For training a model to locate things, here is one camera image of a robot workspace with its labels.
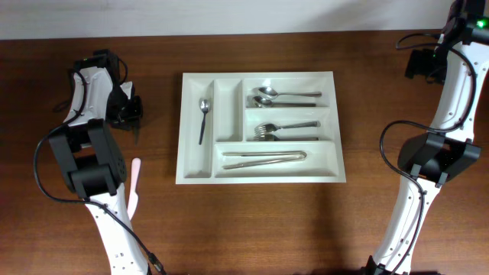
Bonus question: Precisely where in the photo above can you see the small steel spoon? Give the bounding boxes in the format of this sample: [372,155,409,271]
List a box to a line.
[199,99,211,145]
[132,125,140,145]

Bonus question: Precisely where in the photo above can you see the steel tablespoon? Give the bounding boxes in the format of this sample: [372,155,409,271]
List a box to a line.
[257,87,322,99]
[251,95,316,108]

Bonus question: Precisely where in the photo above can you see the steel fork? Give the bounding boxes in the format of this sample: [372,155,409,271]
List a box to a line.
[254,121,320,135]
[253,134,319,141]

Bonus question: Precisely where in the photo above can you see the steel kitchen tongs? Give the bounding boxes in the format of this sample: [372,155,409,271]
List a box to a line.
[222,150,307,170]

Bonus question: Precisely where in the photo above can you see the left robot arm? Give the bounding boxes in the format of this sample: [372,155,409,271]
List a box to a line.
[48,50,151,274]

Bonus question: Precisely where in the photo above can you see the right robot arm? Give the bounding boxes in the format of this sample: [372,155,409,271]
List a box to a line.
[360,0,488,275]

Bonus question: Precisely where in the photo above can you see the white plastic cutlery tray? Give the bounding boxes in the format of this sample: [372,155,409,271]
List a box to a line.
[176,72,346,184]

